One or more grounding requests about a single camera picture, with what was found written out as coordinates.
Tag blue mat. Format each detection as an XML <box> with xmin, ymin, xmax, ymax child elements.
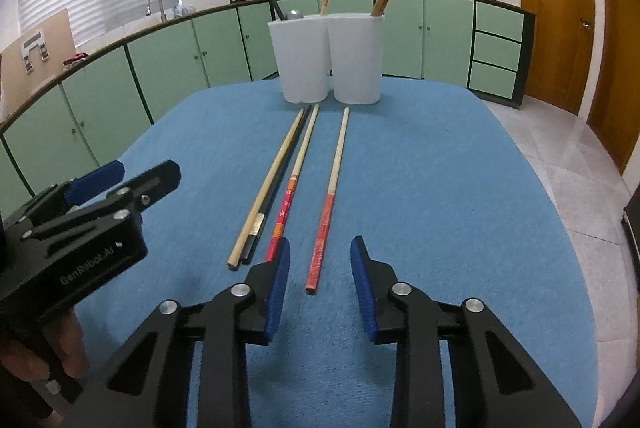
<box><xmin>47</xmin><ymin>78</ymin><xmax>598</xmax><ymax>428</ymax></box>

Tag white two-compartment utensil holder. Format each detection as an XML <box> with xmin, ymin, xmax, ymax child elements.
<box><xmin>267</xmin><ymin>12</ymin><xmax>385</xmax><ymax>104</ymax></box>

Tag black glass cabinet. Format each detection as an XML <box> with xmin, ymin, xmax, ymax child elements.
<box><xmin>620</xmin><ymin>203</ymin><xmax>640</xmax><ymax>259</ymax></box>

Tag wooden water dispenser box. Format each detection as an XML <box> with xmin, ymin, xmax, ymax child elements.
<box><xmin>0</xmin><ymin>8</ymin><xmax>76</xmax><ymax>109</ymax></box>

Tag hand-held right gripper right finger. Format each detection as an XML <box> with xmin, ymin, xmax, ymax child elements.
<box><xmin>350</xmin><ymin>235</ymin><xmax>583</xmax><ymax>428</ymax></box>

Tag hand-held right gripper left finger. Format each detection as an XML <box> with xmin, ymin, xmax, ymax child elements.
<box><xmin>75</xmin><ymin>237</ymin><xmax>292</xmax><ymax>428</ymax></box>

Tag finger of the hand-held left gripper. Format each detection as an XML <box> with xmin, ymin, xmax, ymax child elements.
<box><xmin>22</xmin><ymin>160</ymin><xmax>181</xmax><ymax>242</ymax></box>
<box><xmin>14</xmin><ymin>160</ymin><xmax>125</xmax><ymax>223</ymax></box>

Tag person's left hand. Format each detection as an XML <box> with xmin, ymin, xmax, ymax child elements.
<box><xmin>0</xmin><ymin>309</ymin><xmax>92</xmax><ymax>409</ymax></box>

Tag black chopstick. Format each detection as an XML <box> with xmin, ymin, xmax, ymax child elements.
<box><xmin>241</xmin><ymin>109</ymin><xmax>310</xmax><ymax>266</ymax></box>

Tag green lower cabinets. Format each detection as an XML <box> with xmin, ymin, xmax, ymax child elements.
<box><xmin>0</xmin><ymin>0</ymin><xmax>536</xmax><ymax>209</ymax></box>

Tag wooden door with handle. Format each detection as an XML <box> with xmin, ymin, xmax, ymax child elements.
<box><xmin>510</xmin><ymin>0</ymin><xmax>601</xmax><ymax>116</ymax></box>

